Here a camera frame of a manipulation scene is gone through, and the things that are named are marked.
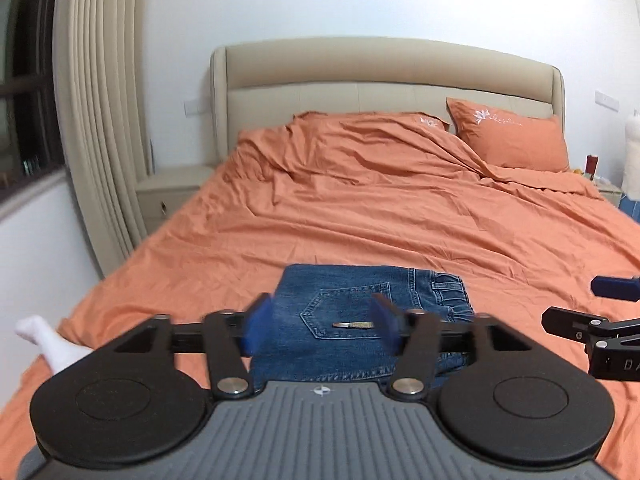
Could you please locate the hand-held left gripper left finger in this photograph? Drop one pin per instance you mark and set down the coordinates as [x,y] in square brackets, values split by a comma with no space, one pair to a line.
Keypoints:
[257,327]

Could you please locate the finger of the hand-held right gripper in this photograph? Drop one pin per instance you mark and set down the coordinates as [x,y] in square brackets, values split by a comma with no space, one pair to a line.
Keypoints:
[570,324]
[615,287]

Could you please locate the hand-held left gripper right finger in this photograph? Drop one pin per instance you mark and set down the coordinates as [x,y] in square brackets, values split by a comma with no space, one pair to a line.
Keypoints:
[386,325]

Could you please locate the blue denim pants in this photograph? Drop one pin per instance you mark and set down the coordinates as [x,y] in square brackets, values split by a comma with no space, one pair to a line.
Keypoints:
[340,295]

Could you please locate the blue box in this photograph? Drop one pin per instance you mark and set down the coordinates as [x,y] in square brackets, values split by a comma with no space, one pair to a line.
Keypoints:
[631,207]

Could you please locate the beige nightstand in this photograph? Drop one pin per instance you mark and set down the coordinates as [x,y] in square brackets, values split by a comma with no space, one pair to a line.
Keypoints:
[609,194]
[170,195]

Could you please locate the orange duvet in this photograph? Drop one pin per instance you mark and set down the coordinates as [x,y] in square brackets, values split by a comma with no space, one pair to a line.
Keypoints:
[350,210]

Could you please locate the white alpaca plush toy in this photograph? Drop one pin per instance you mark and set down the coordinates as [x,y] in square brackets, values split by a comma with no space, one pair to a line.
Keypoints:
[632,160]

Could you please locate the orange pillow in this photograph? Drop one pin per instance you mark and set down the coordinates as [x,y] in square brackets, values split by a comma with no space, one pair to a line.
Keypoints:
[400,121]
[515,135]

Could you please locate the person's foot in white sock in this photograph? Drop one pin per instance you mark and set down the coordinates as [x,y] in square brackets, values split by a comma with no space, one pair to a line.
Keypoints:
[50,342]

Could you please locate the beige bed headboard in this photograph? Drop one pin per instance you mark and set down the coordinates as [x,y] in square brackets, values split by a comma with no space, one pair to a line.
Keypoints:
[350,70]

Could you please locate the beige curtain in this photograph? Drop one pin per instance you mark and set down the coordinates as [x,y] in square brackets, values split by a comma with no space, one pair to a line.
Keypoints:
[100,110]

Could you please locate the dark framed window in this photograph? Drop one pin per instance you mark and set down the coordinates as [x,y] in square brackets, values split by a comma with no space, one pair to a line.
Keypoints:
[25,85]

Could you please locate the white wall switch panel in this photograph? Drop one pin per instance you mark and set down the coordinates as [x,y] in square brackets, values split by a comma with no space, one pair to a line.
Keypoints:
[606,100]

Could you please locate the white wall socket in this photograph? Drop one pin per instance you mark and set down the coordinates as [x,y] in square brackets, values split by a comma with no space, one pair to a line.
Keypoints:
[192,107]

